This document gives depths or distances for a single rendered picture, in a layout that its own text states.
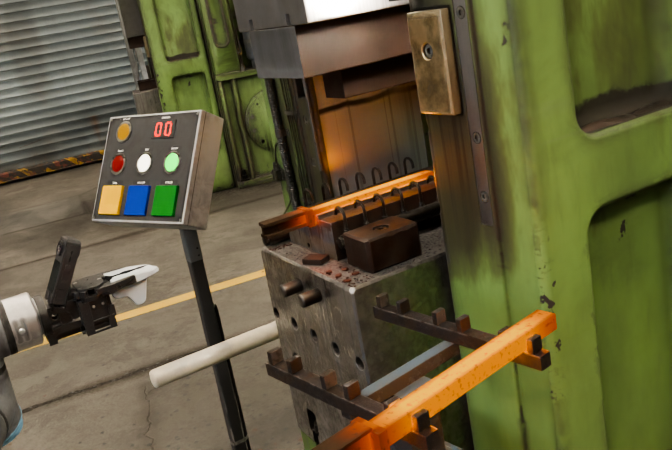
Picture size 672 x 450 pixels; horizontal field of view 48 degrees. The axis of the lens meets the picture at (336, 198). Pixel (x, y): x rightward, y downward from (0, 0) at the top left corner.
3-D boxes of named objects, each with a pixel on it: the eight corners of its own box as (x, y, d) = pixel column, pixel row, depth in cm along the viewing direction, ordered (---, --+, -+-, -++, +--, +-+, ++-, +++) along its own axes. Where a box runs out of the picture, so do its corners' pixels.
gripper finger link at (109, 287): (132, 279, 134) (83, 296, 130) (129, 270, 133) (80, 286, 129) (139, 285, 130) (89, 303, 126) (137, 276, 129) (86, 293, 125)
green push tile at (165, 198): (171, 216, 177) (177, 184, 179) (150, 215, 181) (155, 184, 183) (177, 217, 179) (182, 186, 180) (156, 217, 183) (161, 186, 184)
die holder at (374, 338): (390, 508, 142) (351, 289, 131) (297, 428, 175) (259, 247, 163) (595, 391, 168) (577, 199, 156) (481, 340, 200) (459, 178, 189)
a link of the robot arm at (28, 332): (-2, 294, 127) (5, 309, 119) (28, 284, 129) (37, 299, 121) (13, 342, 129) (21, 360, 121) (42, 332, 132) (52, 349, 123)
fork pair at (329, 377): (349, 401, 93) (346, 387, 93) (321, 388, 97) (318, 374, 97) (471, 327, 106) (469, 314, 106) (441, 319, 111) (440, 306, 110)
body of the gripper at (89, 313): (111, 313, 136) (42, 337, 131) (99, 268, 134) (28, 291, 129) (122, 324, 130) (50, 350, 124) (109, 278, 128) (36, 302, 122)
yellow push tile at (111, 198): (116, 214, 189) (122, 185, 190) (97, 213, 193) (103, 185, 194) (122, 216, 190) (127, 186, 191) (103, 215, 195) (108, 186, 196)
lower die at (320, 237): (337, 261, 146) (330, 219, 144) (290, 241, 163) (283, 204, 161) (500, 200, 165) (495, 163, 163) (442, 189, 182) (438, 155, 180)
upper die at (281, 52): (304, 78, 137) (294, 25, 135) (257, 78, 154) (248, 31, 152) (480, 37, 156) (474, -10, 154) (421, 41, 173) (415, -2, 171)
